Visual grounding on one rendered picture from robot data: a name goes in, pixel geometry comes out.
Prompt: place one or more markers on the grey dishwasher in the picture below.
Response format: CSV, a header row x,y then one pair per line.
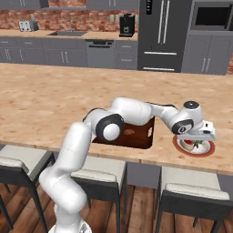
x,y
100,54

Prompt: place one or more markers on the built-in black microwave oven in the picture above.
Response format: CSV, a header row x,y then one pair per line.
x,y
212,15

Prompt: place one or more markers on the dark grey fridge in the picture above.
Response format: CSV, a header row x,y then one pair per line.
x,y
165,33

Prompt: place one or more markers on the silver toaster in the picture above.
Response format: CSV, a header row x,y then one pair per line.
x,y
28,25

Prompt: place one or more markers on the grey drawer stack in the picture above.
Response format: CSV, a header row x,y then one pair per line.
x,y
126,54

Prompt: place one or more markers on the black coffee machine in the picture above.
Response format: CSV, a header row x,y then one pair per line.
x,y
127,25

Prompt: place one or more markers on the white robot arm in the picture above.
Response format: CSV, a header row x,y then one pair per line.
x,y
72,157

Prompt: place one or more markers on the dark brown wooden tray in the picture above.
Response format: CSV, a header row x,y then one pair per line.
x,y
138,136

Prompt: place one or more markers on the grey tall cupboard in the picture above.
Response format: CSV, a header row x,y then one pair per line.
x,y
207,53

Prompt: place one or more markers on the grey base cupboard run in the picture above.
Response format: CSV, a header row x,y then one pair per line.
x,y
42,51

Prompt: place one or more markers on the green asparagus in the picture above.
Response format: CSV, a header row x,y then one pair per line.
x,y
197,143

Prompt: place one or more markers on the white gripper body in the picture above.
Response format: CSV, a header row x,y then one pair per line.
x,y
197,136

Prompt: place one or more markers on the red steak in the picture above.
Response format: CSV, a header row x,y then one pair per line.
x,y
189,142

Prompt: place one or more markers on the grey cushioned bar stool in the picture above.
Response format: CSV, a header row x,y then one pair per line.
x,y
194,185
103,171
21,157

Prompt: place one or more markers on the white plate with red rim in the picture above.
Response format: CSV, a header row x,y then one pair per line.
x,y
209,149

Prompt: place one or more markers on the steel tap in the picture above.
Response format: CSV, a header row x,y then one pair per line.
x,y
70,25

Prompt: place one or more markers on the steel sink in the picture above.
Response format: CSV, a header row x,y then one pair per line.
x,y
67,33

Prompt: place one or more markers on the grey wall cupboard run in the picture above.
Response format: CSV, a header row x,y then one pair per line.
x,y
112,4
19,3

